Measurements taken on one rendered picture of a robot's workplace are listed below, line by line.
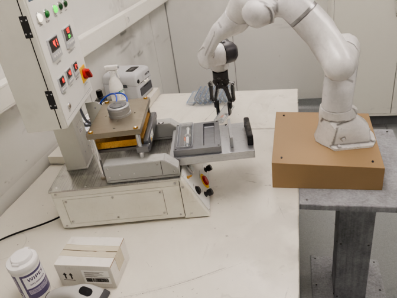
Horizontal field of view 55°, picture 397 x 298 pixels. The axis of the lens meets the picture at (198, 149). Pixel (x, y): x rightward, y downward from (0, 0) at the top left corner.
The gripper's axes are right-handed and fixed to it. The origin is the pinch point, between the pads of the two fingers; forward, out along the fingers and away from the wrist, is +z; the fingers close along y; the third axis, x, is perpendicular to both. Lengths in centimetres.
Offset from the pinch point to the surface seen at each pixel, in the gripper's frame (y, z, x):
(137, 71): -59, -12, 20
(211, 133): 13, -15, -51
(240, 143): 26, -14, -56
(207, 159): 16, -12, -65
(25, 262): -21, -6, -117
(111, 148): -14, -20, -75
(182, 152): 8, -15, -67
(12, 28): -27, -63, -87
